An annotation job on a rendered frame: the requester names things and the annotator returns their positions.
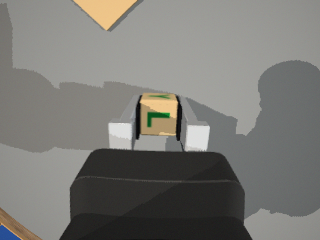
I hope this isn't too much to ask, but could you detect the light orange mat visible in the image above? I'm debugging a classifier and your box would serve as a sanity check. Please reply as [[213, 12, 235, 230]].
[[73, 0, 139, 31]]

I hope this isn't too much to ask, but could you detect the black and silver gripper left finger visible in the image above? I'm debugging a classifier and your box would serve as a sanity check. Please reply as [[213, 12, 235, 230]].
[[108, 95, 142, 150]]

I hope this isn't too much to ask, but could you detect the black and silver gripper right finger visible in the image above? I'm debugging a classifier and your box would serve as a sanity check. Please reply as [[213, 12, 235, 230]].
[[176, 96, 210, 152]]

